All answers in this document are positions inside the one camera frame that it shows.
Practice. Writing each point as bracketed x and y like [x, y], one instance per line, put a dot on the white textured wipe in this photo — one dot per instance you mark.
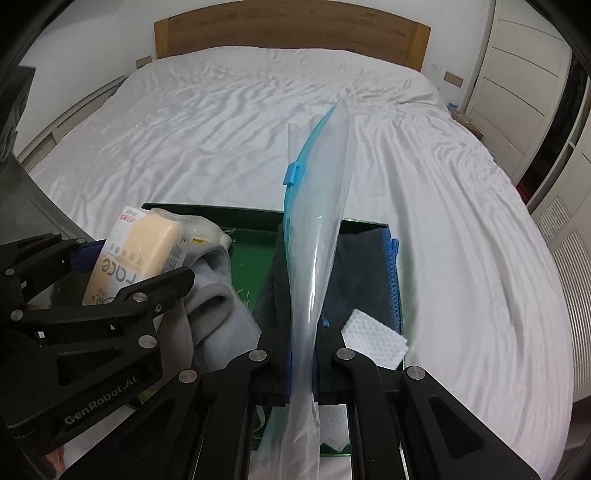
[374, 339]
[334, 424]

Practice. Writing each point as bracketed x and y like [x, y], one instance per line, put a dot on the wooden headboard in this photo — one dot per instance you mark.
[295, 32]

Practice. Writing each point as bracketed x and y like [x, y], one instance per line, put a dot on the beige face towel pack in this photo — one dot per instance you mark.
[138, 249]

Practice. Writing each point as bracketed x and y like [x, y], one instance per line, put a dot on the wooden nightstand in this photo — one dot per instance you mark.
[468, 122]

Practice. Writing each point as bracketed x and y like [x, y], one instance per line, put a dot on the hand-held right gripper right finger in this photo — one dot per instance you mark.
[333, 355]

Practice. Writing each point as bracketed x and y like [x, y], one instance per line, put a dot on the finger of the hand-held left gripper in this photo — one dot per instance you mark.
[41, 258]
[138, 295]

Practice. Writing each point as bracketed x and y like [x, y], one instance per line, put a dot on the beige wall socket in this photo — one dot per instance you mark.
[453, 79]
[143, 61]

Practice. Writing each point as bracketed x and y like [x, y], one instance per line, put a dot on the clear zip bag blue slider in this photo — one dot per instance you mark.
[318, 184]

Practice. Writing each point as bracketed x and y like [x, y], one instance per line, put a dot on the green tray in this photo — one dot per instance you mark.
[244, 258]

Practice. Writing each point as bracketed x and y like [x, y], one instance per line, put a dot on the grey towel with blue edge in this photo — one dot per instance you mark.
[360, 277]

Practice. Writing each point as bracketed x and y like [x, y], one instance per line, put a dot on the bed with white sheet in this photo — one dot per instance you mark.
[207, 138]

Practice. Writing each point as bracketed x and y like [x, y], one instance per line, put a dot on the white louvered wardrobe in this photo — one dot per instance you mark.
[568, 258]

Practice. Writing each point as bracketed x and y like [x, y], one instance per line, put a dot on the red object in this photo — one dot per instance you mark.
[522, 190]

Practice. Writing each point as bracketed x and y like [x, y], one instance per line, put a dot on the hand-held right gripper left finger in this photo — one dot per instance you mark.
[272, 355]

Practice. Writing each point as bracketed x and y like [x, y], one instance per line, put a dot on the white wardrobe door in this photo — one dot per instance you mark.
[517, 78]

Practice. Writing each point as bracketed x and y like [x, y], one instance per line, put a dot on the light grey cloth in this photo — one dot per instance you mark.
[212, 314]

